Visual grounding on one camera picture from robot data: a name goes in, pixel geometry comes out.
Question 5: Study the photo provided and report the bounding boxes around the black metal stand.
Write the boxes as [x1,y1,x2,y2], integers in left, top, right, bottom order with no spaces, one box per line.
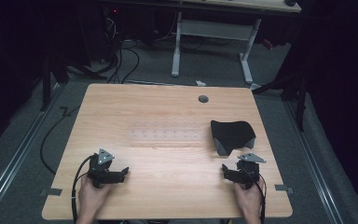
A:
[252,59,310,133]
[38,50,71,112]

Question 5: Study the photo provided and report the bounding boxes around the clear plastic strip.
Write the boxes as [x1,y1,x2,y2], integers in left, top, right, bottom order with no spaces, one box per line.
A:
[126,128,203,143]

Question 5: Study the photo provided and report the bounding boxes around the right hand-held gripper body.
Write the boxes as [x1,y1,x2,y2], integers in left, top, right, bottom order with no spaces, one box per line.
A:
[225,152,268,190]

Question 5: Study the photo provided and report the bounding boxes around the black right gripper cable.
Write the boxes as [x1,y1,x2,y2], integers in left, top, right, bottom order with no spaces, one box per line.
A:
[255,173,268,224]

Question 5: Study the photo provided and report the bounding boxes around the black cloth with grey lining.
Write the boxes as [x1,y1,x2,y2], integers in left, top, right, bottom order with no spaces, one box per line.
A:
[210,119,257,157]

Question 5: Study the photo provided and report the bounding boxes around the person's left hand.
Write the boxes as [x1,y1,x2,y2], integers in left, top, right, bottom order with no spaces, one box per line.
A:
[77,176,114,217]

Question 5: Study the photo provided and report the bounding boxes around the black floor cable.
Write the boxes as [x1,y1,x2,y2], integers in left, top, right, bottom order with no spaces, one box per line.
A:
[39,105,82,175]

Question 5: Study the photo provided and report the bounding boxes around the grey tape piece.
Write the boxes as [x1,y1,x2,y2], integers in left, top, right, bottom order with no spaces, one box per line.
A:
[39,188,63,198]
[274,184,295,194]

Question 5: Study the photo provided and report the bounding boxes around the bundle of black cables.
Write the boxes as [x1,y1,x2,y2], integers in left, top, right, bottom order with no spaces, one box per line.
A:
[102,12,142,85]

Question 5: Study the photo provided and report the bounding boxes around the metal floor rail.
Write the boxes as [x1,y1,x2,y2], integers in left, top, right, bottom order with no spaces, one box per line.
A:
[0,81,65,222]
[283,99,346,224]

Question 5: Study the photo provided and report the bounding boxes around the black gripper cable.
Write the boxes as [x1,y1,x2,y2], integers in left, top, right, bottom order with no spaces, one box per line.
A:
[255,173,268,224]
[71,154,95,224]

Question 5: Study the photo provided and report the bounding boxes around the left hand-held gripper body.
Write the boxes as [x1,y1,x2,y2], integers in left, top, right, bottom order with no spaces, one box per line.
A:
[87,148,128,189]

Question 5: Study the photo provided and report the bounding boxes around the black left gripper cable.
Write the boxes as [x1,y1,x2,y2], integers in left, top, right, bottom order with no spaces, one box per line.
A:
[71,154,95,224]

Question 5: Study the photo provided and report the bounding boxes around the person's right hand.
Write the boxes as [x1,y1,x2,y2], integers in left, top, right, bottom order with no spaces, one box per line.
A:
[233,179,266,217]

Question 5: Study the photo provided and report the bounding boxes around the white metal frame desk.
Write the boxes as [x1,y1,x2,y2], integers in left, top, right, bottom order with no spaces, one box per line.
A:
[171,0,303,86]

